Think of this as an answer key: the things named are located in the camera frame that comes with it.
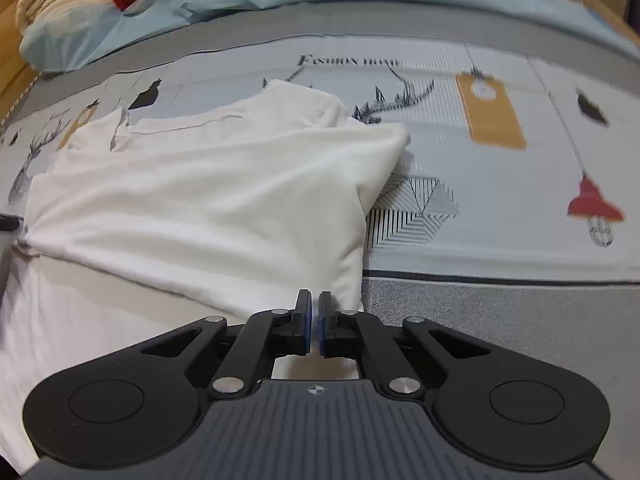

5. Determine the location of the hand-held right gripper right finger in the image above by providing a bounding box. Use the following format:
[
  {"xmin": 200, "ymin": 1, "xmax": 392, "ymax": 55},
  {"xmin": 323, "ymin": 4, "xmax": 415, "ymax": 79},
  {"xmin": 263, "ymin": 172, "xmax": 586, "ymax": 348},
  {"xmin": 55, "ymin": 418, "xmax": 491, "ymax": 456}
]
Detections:
[{"xmin": 318, "ymin": 290, "xmax": 492, "ymax": 396}]

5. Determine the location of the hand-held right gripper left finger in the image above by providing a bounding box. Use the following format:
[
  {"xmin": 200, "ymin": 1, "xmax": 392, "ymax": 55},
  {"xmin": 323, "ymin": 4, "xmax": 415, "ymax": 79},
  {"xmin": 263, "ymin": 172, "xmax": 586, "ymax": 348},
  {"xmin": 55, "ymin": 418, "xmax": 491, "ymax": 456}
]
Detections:
[{"xmin": 140, "ymin": 288, "xmax": 314, "ymax": 399}]

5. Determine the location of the white shirt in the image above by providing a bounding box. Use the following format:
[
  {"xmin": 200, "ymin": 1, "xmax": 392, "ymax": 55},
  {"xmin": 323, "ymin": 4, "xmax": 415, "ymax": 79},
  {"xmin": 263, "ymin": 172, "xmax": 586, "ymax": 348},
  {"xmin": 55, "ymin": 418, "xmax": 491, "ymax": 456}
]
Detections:
[{"xmin": 0, "ymin": 79, "xmax": 412, "ymax": 476}]

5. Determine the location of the wooden bed frame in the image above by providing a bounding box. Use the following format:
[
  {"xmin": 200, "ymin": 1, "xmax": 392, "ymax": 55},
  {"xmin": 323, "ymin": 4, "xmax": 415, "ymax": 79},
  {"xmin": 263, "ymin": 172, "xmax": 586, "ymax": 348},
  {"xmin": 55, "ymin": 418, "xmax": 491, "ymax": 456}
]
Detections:
[{"xmin": 0, "ymin": 0, "xmax": 42, "ymax": 126}]

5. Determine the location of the printed bed sheet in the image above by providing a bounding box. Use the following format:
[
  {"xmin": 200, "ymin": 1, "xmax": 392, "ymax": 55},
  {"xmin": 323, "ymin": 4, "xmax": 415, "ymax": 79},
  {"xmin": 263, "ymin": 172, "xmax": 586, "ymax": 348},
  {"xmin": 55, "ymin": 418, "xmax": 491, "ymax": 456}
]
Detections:
[{"xmin": 0, "ymin": 10, "xmax": 640, "ymax": 480}]

